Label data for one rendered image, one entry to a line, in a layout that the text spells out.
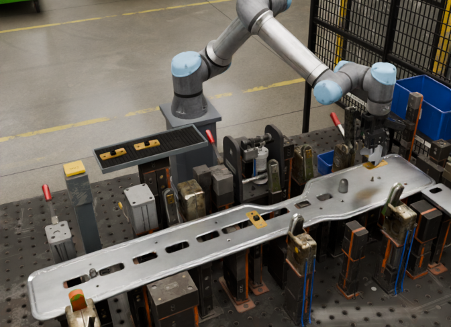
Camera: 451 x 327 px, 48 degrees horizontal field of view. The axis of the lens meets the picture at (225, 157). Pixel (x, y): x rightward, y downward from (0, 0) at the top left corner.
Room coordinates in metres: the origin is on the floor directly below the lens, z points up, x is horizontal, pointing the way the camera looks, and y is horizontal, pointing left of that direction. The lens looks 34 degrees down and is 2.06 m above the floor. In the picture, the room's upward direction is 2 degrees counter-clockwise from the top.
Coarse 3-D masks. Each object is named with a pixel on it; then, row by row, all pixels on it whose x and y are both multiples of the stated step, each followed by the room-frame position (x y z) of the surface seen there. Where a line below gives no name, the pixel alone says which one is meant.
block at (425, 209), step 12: (420, 204) 1.31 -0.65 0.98; (420, 216) 1.26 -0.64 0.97; (432, 216) 1.25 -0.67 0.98; (420, 228) 1.25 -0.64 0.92; (432, 228) 1.25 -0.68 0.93; (420, 240) 1.24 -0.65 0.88; (432, 240) 1.27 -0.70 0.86; (420, 252) 1.25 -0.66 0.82; (408, 264) 1.27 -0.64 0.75; (420, 264) 1.25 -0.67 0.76; (420, 276) 1.25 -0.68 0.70
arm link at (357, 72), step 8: (344, 64) 1.49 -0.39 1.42; (352, 64) 1.48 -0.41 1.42; (360, 64) 1.48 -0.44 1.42; (344, 72) 1.43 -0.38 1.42; (352, 72) 1.44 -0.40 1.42; (360, 72) 1.44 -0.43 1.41; (352, 80) 1.41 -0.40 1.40; (360, 80) 1.43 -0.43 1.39; (352, 88) 1.41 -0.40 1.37; (360, 88) 1.43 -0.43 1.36
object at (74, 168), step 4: (80, 160) 1.38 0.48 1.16; (68, 164) 1.36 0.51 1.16; (72, 164) 1.36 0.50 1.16; (76, 164) 1.36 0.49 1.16; (80, 164) 1.36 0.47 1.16; (64, 168) 1.34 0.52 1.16; (68, 168) 1.34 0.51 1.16; (72, 168) 1.34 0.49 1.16; (76, 168) 1.34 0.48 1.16; (80, 168) 1.33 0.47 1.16; (84, 168) 1.33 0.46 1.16; (68, 172) 1.31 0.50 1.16; (72, 172) 1.31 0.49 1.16; (76, 172) 1.32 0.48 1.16; (80, 172) 1.32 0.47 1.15; (68, 176) 1.31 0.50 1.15
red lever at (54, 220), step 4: (44, 188) 1.27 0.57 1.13; (48, 188) 1.28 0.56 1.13; (44, 192) 1.26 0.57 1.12; (48, 192) 1.26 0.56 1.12; (44, 196) 1.25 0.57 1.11; (48, 196) 1.25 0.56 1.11; (48, 200) 1.24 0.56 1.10; (48, 204) 1.23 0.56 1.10; (52, 208) 1.22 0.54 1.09; (52, 212) 1.21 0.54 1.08; (52, 216) 1.20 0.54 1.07; (56, 216) 1.20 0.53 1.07; (52, 220) 1.19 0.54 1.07; (56, 220) 1.19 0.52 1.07
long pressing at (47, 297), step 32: (320, 192) 1.37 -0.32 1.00; (352, 192) 1.37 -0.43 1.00; (384, 192) 1.36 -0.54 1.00; (416, 192) 1.36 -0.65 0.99; (192, 224) 1.23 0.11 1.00; (224, 224) 1.22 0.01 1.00; (288, 224) 1.21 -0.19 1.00; (96, 256) 1.10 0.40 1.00; (128, 256) 1.09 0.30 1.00; (160, 256) 1.09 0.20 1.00; (192, 256) 1.08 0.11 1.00; (224, 256) 1.09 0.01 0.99; (32, 288) 0.98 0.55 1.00; (64, 288) 0.98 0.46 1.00; (96, 288) 0.97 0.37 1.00; (128, 288) 0.97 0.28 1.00
